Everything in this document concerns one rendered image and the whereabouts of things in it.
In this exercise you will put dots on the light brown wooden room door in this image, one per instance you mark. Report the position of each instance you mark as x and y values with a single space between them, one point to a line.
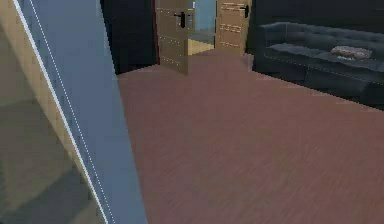
171 36
232 28

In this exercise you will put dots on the grey blue door panel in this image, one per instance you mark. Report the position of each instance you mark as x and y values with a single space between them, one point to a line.
83 100

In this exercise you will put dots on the dark grey tufted sofa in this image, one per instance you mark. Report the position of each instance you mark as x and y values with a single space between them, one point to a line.
320 63

